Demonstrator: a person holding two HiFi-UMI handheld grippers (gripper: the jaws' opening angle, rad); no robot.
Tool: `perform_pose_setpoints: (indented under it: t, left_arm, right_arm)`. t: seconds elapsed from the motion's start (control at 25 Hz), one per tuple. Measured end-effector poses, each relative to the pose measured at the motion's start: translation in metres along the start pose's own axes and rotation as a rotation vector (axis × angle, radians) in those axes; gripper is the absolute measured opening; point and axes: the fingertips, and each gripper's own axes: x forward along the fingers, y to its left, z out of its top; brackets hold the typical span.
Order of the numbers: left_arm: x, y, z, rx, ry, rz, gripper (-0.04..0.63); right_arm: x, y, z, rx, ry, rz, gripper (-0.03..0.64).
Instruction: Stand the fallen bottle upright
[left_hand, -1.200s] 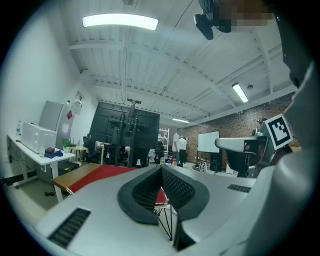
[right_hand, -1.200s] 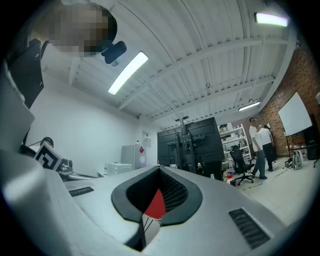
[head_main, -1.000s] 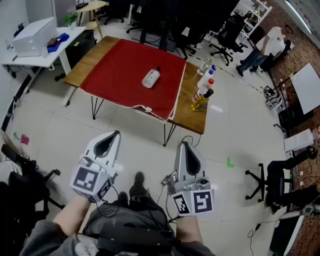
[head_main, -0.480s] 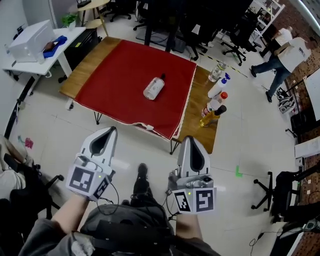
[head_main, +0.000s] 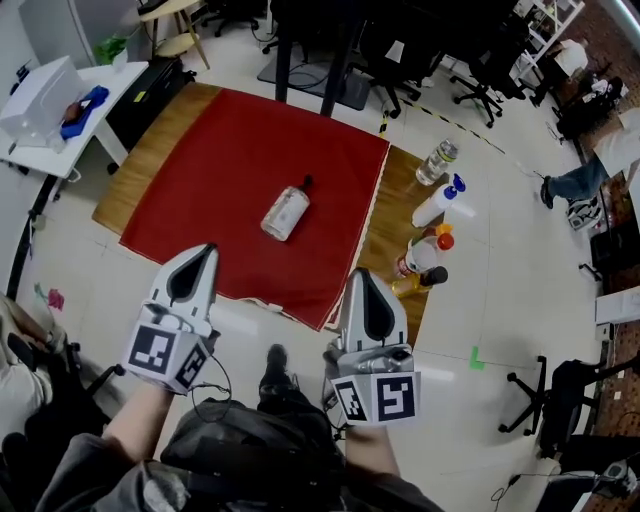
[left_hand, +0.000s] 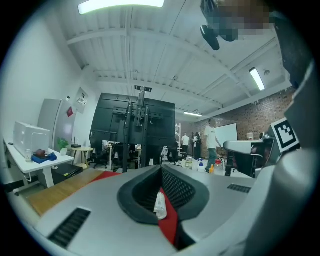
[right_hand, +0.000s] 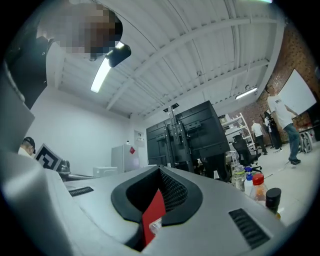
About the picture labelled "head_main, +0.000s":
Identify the white shelf rack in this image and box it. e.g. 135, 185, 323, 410
514, 0, 586, 89

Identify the white box device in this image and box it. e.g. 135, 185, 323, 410
594, 287, 640, 326

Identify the black waist bag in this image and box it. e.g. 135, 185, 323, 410
159, 384, 346, 512

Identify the green potted plant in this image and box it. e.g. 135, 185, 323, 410
93, 34, 130, 71

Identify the blue tray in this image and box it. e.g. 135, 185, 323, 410
59, 84, 110, 141

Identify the yellow oil bottle black cap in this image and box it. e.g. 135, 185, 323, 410
390, 265, 450, 300

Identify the white side table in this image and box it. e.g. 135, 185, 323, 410
0, 60, 151, 184

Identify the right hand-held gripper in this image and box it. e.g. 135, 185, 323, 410
323, 268, 423, 429

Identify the red cloth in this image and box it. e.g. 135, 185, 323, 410
118, 88, 391, 332

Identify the pink object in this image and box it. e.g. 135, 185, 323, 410
33, 282, 66, 312

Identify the person's left forearm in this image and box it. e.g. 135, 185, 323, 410
102, 382, 176, 471

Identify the clear bottle with black cap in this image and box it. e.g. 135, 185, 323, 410
259, 174, 315, 243

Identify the yellow black striped floor tape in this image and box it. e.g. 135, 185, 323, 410
378, 98, 506, 155

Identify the white bottle with red cap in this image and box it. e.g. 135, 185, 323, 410
397, 232, 456, 279

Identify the person's gray jacket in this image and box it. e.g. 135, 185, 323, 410
34, 432, 446, 512

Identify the black display stand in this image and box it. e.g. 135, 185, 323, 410
257, 0, 372, 117

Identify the person's right forearm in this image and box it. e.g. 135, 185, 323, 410
343, 423, 402, 482

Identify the wooden stool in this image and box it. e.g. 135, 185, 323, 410
138, 0, 211, 71

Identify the white spray bottle blue cap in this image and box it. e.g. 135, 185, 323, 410
411, 173, 468, 229

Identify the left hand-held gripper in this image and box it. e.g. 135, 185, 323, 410
122, 243, 221, 397

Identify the clear water bottle green label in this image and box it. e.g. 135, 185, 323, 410
415, 138, 460, 187

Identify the white plastic box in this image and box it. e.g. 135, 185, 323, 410
0, 55, 89, 139

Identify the black office chair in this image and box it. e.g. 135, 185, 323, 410
0, 334, 126, 512
498, 354, 640, 459
349, 19, 451, 120
199, 0, 261, 39
448, 29, 532, 129

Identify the black and white object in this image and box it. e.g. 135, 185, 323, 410
566, 196, 604, 232

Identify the person's black right shoe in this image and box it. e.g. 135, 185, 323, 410
259, 343, 290, 389

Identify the black cabinet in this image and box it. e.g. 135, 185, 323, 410
106, 57, 197, 151

